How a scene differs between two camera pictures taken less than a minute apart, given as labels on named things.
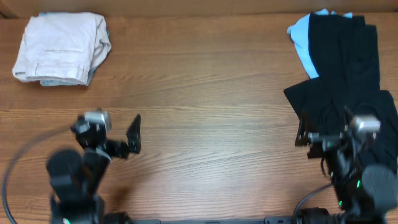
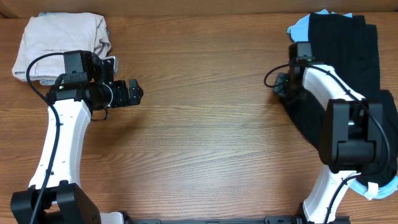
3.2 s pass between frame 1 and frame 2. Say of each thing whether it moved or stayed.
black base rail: stayed
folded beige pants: stayed
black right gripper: moved
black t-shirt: stayed
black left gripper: moved
